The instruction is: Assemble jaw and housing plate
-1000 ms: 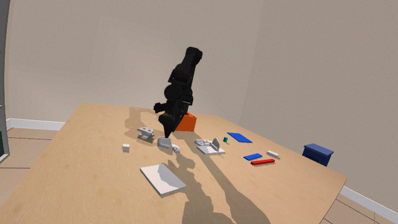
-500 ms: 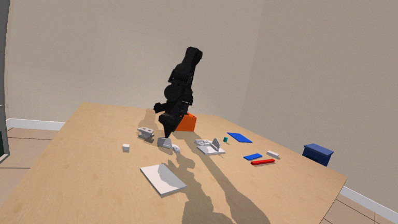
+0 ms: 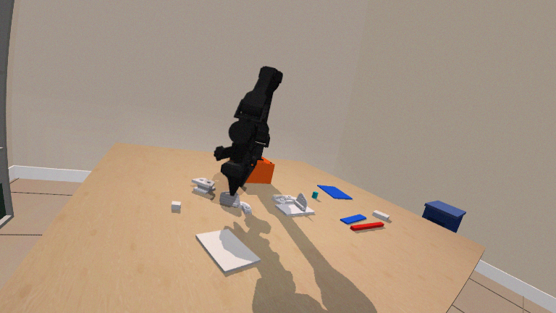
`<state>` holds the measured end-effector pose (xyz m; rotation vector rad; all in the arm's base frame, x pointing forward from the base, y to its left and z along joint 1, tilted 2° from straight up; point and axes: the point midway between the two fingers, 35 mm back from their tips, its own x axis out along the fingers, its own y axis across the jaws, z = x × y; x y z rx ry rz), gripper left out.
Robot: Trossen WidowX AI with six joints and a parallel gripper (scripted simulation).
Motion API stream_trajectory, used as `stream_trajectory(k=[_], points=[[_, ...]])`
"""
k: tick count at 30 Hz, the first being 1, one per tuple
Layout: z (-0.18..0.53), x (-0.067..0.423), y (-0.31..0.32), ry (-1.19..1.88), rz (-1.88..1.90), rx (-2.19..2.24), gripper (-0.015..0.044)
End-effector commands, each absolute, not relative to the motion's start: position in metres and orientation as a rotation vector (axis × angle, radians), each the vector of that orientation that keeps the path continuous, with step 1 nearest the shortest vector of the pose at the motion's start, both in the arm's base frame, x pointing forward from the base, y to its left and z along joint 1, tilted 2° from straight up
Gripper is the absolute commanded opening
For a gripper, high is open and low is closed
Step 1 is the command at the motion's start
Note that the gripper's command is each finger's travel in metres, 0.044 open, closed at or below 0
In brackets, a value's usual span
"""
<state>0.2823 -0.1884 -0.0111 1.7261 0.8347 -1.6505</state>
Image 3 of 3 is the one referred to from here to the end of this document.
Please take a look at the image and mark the red rectangular bar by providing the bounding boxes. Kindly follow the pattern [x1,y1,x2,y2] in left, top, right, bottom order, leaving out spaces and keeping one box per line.
[350,222,384,231]

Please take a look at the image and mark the blue flat plate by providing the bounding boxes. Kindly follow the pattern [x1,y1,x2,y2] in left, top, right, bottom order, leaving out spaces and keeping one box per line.
[317,185,352,199]
[340,214,366,224]

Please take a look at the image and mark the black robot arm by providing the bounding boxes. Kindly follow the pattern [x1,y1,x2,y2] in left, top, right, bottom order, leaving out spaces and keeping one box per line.
[214,66,283,161]

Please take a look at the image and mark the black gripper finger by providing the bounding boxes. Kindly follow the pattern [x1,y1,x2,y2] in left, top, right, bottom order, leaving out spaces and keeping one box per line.
[223,173,245,196]
[240,166,255,187]

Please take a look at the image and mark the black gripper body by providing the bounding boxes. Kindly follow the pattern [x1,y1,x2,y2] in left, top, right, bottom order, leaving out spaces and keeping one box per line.
[220,142,257,178]

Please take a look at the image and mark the small white block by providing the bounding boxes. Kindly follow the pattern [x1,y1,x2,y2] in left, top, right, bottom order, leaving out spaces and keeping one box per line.
[171,201,181,210]
[372,210,390,221]

